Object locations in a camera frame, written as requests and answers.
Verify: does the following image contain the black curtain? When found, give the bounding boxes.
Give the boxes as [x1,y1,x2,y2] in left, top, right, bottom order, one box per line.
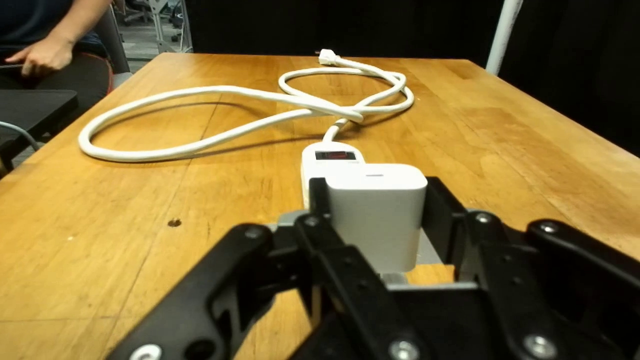
[186,0,640,154]

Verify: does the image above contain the white vertical pole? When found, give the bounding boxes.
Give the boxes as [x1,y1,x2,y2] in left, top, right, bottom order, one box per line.
[485,0,524,74]

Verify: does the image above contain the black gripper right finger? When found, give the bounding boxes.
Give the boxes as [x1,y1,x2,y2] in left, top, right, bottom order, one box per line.
[422,176,640,360]

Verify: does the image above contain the person's bare hand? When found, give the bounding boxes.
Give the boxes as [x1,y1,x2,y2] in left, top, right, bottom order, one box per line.
[6,33,74,75]

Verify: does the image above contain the white power strip cable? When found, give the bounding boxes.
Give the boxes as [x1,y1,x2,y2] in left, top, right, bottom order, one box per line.
[75,46,415,163]

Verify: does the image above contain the white charger head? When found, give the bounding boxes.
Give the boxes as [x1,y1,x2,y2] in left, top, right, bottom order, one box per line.
[325,163,427,272]

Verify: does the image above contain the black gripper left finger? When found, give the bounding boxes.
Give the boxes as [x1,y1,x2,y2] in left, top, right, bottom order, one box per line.
[107,178,427,360]

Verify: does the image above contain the person's forearm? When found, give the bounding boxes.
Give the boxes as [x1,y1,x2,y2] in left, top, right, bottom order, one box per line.
[52,0,112,44]

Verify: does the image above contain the white power strip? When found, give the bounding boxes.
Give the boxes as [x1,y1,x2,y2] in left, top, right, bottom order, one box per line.
[299,141,366,206]

